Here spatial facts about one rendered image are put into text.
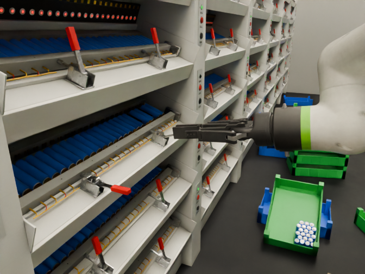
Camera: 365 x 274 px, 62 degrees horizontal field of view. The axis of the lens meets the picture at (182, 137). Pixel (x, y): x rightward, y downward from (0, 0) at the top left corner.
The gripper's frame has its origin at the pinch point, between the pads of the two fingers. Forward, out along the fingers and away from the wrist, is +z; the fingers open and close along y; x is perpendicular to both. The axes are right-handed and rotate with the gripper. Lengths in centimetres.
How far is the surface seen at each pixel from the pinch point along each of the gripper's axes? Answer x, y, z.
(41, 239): -3.8, -40.1, 7.1
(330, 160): -53, 115, -34
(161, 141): -2.1, -1.0, 7.3
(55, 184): 0.9, -32.4, 10.5
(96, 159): 1.1, -21.6, 10.7
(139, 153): -2.5, -8.9, 9.3
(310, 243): -57, 40, -25
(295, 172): -60, 111, -15
